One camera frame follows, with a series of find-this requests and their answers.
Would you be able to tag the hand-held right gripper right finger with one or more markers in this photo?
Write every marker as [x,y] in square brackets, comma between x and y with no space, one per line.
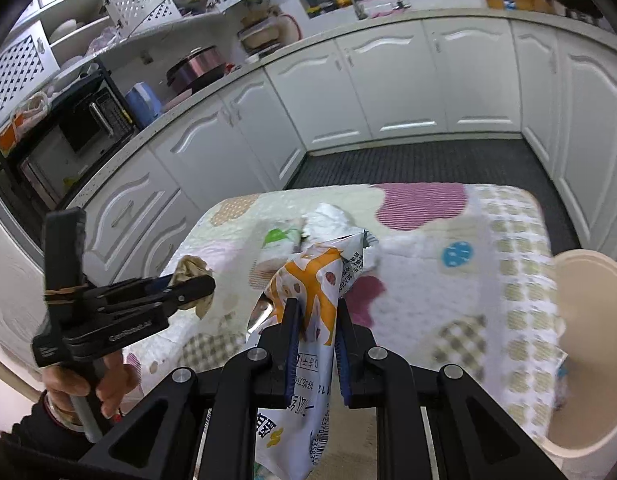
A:
[343,360]

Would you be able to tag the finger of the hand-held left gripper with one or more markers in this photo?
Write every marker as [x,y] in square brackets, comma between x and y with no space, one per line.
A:
[188,287]
[183,304]

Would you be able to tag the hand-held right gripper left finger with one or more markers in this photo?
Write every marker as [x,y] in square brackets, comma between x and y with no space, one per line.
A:
[292,345]

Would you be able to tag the brown paper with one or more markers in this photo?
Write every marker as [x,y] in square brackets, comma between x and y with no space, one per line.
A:
[191,266]

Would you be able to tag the orange and white snack bag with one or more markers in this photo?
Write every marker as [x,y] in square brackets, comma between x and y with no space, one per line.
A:
[313,280]

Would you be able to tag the beige plastic bin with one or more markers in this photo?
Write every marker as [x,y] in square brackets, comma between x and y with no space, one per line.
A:
[593,310]

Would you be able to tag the person's left forearm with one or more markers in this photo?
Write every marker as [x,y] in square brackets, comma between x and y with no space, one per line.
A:
[23,445]

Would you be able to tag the person's left hand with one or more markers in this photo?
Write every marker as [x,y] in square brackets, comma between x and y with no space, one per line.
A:
[111,380]

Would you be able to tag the white packet with green print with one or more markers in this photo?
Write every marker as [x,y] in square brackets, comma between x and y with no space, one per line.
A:
[276,247]

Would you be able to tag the printed patchwork blanket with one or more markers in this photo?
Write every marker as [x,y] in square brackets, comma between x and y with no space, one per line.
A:
[428,280]

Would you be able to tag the crumpled white tissue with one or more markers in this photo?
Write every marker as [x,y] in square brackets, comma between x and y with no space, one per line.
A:
[328,220]

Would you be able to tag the black microwave oven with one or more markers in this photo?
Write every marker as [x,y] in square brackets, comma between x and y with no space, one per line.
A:
[73,130]
[3,170]

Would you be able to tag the blue plastic container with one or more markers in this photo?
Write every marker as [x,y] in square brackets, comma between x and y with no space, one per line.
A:
[143,102]

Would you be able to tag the orange and clear plastic bag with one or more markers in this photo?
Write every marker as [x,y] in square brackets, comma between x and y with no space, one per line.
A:
[11,132]

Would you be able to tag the pink electric cooker pot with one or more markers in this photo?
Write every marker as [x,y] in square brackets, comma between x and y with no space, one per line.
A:
[196,67]

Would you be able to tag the black ribbed floor mat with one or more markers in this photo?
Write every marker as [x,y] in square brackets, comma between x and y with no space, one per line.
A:
[438,160]

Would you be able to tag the stacked food containers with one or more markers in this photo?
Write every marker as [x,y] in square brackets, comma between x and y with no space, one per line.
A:
[261,32]

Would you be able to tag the white lower kitchen cabinets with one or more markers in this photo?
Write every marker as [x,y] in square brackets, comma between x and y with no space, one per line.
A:
[388,90]

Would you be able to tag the speckled countertop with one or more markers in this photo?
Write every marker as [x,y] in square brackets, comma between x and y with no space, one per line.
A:
[388,22]

